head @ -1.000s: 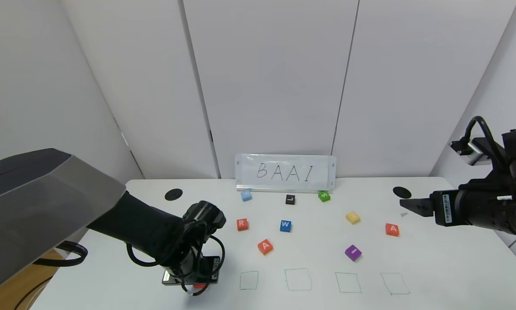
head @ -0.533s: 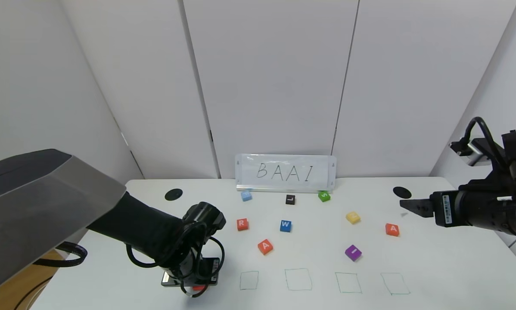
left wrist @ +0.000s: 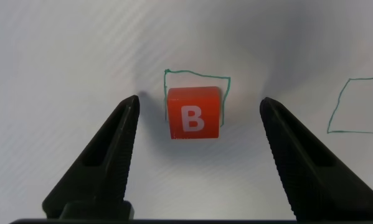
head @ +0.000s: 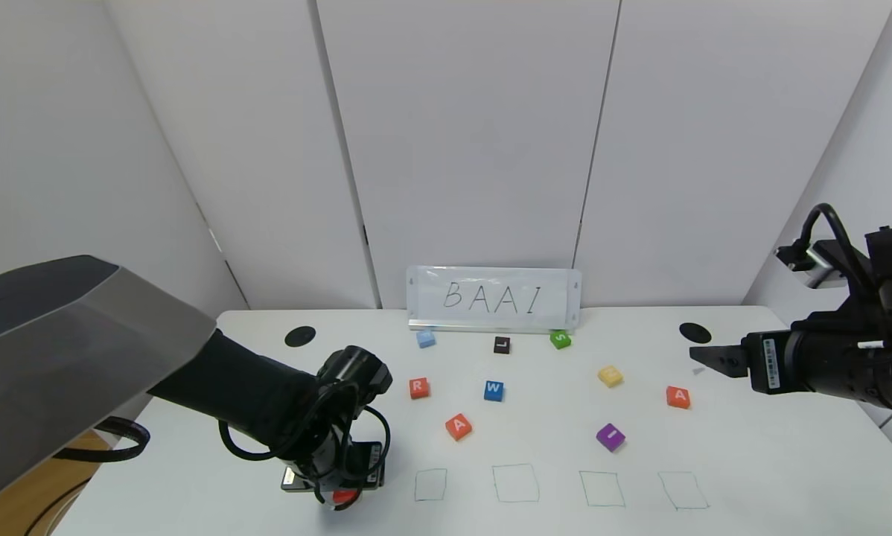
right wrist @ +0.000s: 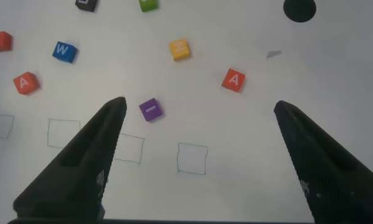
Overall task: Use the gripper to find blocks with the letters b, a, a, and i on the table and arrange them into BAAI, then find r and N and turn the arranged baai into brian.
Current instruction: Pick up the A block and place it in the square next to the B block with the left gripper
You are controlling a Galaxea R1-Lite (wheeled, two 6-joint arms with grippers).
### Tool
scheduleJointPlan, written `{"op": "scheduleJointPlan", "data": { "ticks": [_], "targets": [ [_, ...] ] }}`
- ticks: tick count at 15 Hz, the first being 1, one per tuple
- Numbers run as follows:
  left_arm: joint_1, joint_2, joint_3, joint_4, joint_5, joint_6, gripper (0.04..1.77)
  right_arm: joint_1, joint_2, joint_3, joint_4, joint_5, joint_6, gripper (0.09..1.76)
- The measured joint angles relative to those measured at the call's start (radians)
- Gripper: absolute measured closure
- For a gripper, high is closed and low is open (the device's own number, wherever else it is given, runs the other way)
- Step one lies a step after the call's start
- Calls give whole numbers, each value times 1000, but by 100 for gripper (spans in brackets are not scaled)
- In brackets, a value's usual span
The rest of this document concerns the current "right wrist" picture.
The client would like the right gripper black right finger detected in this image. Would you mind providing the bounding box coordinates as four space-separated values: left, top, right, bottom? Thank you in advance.
273 100 373 224

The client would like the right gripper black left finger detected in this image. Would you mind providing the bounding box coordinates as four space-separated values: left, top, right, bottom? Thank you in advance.
13 96 128 220

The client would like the orange block letter A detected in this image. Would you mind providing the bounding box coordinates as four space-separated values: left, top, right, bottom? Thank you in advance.
12 71 40 96
221 68 247 93

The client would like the purple block letter I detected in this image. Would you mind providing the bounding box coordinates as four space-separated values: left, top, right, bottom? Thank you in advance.
138 98 164 123

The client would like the blue block letter W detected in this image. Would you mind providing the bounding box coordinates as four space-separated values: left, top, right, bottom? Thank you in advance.
52 40 78 64

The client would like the yellow letter block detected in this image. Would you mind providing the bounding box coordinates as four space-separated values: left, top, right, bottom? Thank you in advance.
168 37 191 62

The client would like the black block letter L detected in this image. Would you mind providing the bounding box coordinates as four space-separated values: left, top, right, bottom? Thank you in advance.
75 0 98 13

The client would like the black round table grommet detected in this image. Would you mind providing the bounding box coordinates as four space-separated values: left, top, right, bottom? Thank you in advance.
283 0 317 23

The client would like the green block letter S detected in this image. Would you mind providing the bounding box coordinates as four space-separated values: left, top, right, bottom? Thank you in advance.
138 0 159 13

